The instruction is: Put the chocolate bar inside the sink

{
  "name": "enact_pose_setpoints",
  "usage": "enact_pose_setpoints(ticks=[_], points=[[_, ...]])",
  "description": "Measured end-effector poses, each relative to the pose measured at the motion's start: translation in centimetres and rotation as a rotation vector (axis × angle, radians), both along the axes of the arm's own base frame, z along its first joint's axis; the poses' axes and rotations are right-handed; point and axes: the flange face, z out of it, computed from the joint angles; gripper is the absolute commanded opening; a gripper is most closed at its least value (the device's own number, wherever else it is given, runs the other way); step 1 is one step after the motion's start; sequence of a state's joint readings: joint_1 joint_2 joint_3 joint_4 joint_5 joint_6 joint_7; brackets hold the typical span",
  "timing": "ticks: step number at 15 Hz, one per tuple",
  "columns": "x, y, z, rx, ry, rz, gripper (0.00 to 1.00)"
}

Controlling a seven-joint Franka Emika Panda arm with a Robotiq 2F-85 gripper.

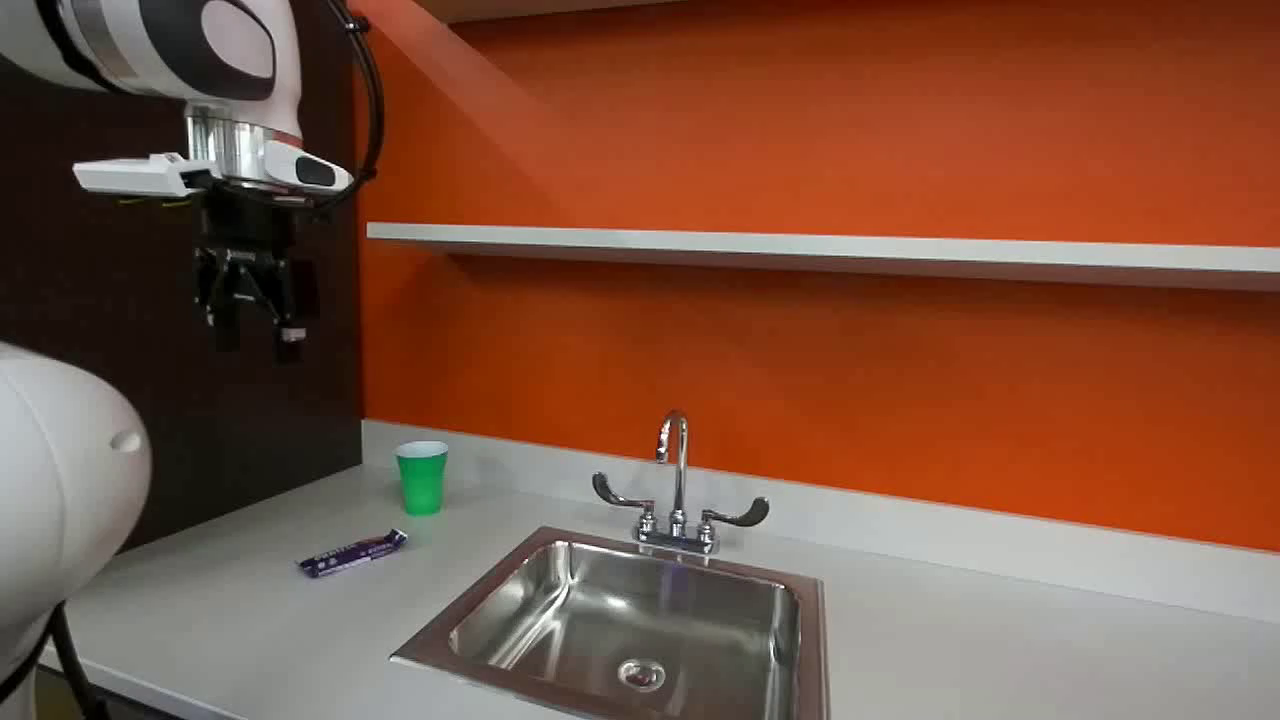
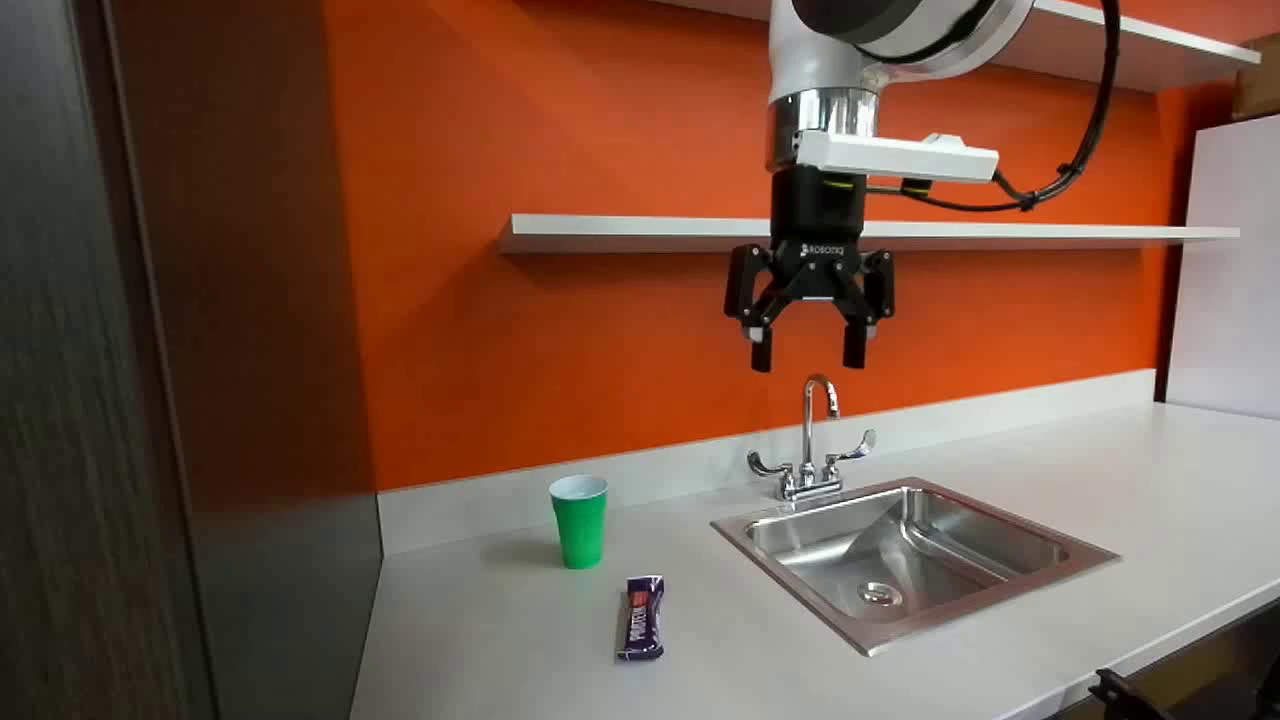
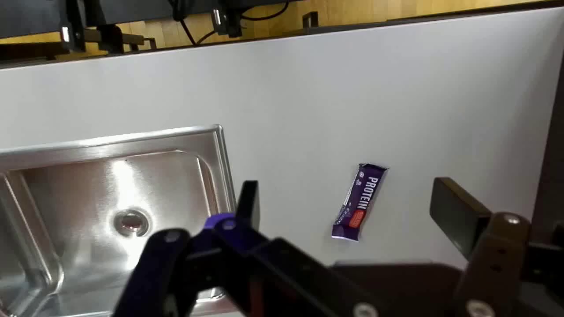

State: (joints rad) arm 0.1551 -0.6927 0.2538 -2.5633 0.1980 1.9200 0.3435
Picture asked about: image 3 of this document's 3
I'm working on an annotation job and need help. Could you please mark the black cable on floor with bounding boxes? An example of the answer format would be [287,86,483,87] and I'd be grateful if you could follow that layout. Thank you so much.
[167,0,291,47]

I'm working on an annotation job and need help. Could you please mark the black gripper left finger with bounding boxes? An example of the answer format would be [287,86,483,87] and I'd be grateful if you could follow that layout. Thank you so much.
[111,179,384,317]

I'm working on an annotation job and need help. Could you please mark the purple chocolate bar wrapper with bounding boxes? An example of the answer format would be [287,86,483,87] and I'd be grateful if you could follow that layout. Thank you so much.
[330,161,389,242]

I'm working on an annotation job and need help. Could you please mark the round metal sink drain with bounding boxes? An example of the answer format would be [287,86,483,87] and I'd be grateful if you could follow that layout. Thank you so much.
[113,207,152,239]

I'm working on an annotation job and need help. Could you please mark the stainless steel sink basin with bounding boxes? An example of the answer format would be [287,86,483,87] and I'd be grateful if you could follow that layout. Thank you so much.
[0,123,240,317]

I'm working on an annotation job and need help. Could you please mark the dark metal furniture frame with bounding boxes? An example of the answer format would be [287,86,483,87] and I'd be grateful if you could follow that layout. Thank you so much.
[0,0,160,61]

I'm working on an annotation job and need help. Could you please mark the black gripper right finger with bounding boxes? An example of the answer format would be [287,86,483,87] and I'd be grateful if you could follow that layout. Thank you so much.
[430,175,564,317]

